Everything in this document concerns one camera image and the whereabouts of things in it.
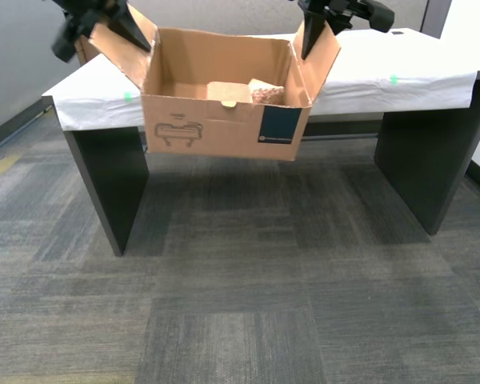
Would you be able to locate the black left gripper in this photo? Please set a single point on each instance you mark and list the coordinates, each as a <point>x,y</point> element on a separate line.
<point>88,6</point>

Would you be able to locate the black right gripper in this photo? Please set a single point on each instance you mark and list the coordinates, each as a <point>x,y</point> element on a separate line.
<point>336,10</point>

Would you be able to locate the light wooden block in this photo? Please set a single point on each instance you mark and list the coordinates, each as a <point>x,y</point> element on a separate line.
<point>264,83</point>

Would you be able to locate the pinkish speckled rock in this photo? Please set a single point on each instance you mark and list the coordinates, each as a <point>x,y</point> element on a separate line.
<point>268,96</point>

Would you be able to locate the cardboard box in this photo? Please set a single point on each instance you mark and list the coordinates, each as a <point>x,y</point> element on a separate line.
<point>224,120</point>

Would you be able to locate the white paper table cover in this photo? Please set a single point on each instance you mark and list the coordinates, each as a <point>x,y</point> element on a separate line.
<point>384,60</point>

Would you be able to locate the light green tape mark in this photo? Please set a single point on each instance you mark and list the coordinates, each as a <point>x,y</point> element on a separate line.
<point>393,79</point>
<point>128,96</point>

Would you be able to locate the dark panel-leg table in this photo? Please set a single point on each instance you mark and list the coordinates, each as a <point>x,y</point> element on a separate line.
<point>104,180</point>

